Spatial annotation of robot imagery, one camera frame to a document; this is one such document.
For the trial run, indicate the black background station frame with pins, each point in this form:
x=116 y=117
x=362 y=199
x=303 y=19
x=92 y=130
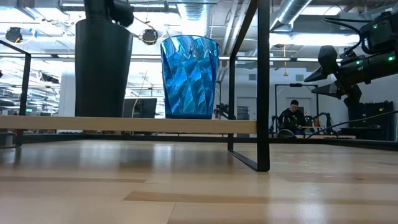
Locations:
x=295 y=85

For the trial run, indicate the black background monitor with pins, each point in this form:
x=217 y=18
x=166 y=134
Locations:
x=143 y=108

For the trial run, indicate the silver ceiling duct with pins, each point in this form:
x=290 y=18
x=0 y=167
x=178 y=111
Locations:
x=289 y=14

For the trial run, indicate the blue faceted plastic cup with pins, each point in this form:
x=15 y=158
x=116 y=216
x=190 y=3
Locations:
x=189 y=77

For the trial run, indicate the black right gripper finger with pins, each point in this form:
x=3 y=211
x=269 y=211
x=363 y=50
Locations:
x=332 y=89
x=323 y=74

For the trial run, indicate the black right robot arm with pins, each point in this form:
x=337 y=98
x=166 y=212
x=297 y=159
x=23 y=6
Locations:
x=382 y=34

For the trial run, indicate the wooden shelf with black frame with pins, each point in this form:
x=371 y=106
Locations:
x=124 y=125

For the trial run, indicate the bright ceiling light panel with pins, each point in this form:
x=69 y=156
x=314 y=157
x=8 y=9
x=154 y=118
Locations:
x=314 y=39

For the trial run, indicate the black aluminium rig frame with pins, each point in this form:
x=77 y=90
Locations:
x=186 y=138

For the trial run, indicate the black cabinet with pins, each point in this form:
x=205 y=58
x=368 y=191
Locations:
x=373 y=119

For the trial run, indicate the person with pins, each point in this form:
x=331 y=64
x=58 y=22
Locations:
x=291 y=119

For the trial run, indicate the black plastic cup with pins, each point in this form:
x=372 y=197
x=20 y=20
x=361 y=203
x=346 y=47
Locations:
x=102 y=71

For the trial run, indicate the black round ceiling device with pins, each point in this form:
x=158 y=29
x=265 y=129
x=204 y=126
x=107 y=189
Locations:
x=149 y=36
x=14 y=34

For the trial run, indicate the black background robot arm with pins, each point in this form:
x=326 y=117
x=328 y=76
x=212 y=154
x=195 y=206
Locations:
x=325 y=119
x=222 y=111

